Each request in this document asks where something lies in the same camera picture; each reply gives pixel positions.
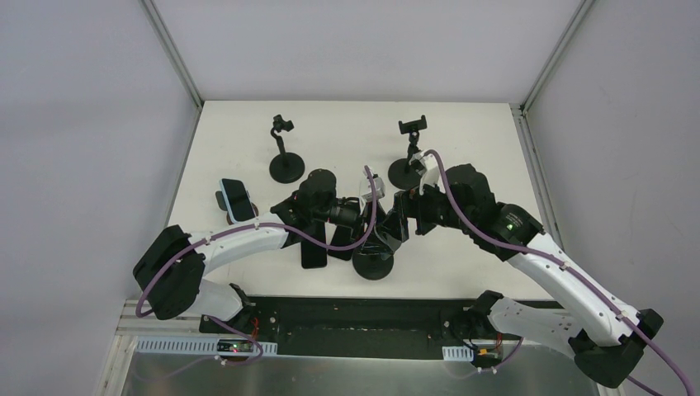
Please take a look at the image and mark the black phone stand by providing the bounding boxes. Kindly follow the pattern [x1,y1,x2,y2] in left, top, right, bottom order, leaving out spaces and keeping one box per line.
[388,115,428,190]
[268,115,305,184]
[352,250,395,281]

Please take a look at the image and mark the black phone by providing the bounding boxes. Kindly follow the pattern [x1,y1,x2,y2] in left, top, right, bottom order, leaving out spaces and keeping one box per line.
[300,241,328,270]

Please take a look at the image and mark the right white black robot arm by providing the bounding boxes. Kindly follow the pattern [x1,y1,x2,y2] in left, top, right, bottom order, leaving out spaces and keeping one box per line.
[376,164,663,388]

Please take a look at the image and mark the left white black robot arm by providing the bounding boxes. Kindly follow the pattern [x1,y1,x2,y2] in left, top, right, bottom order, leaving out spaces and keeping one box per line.
[133,167,385,334]

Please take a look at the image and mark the light blue phone on wooden stand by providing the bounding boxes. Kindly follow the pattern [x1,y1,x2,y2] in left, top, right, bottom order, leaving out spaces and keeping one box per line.
[219,178,256,224]

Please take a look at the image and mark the round wooden phone stand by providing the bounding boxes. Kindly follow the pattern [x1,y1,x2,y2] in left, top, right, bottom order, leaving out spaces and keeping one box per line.
[215,191,259,225]

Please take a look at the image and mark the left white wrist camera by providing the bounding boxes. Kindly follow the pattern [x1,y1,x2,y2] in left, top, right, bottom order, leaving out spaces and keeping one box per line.
[358,167,385,202]

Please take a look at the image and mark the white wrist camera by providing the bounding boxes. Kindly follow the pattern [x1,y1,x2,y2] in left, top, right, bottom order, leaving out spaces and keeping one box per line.
[358,167,385,202]
[409,151,441,196]

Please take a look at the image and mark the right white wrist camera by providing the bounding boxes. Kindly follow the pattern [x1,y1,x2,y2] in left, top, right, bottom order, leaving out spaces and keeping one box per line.
[409,151,441,196]

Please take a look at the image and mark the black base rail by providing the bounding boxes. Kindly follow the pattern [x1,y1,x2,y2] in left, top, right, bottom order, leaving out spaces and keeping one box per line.
[228,290,499,361]

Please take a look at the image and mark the right white cable duct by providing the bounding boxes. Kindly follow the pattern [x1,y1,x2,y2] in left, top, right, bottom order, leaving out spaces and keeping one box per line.
[442,346,475,362]

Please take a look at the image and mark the white cable duct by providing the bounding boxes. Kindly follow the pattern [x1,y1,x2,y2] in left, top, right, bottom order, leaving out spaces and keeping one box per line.
[442,346,475,362]
[135,336,277,357]

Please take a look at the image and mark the left white cable duct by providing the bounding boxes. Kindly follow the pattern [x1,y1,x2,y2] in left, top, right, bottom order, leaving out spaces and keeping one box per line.
[135,336,277,357]

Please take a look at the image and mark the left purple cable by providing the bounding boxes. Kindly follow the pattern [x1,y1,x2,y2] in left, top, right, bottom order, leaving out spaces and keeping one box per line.
[135,165,380,366]

